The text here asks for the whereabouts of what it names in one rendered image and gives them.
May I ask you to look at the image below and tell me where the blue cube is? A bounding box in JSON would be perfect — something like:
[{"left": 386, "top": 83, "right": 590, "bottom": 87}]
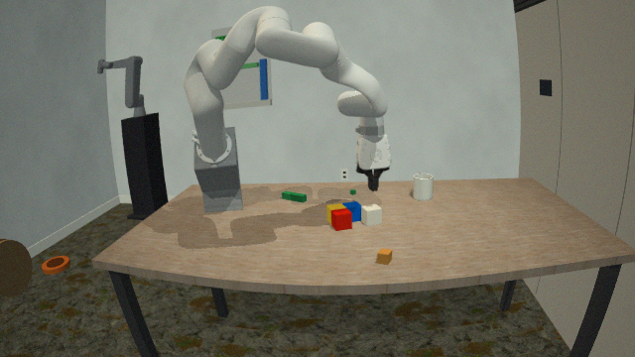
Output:
[{"left": 343, "top": 201, "right": 362, "bottom": 222}]

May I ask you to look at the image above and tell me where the yellow cube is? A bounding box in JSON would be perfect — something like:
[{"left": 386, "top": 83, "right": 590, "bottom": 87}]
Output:
[{"left": 326, "top": 203, "right": 346, "bottom": 224}]

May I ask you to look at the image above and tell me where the orange cube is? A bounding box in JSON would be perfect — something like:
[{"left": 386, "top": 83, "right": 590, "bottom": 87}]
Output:
[{"left": 377, "top": 249, "right": 392, "bottom": 265}]

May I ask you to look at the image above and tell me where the beige mug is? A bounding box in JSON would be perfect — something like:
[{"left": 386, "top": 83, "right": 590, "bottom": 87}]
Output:
[{"left": 413, "top": 174, "right": 434, "bottom": 201}]

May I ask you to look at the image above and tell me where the red cube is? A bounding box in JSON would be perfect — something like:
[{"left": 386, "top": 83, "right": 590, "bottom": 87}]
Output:
[{"left": 331, "top": 208, "right": 352, "bottom": 231}]

